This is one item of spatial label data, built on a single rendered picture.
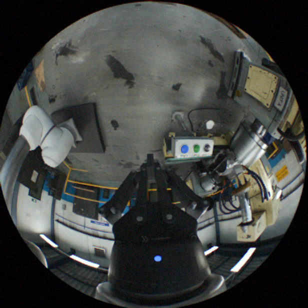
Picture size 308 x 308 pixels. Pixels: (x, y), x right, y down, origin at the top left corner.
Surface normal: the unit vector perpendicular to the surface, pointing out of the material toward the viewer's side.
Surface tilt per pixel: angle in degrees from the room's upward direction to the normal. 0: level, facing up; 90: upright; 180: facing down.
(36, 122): 92
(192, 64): 0
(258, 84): 90
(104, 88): 0
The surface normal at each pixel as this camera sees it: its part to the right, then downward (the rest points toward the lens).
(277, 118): -1.00, 0.06
